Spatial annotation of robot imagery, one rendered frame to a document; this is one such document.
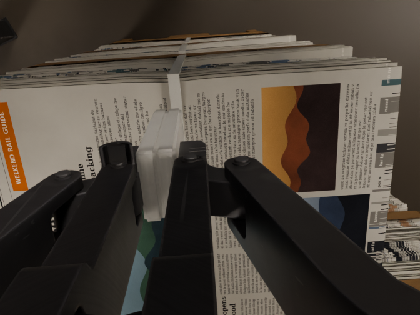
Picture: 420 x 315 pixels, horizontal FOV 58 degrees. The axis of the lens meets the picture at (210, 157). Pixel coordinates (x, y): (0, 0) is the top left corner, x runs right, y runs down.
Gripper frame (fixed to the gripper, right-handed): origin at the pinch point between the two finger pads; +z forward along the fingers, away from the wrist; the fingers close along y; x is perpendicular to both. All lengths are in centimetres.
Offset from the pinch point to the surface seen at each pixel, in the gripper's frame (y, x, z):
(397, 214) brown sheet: 44, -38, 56
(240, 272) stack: 4.3, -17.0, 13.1
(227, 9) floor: 11, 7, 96
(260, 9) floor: 20, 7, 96
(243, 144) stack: 5.1, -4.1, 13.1
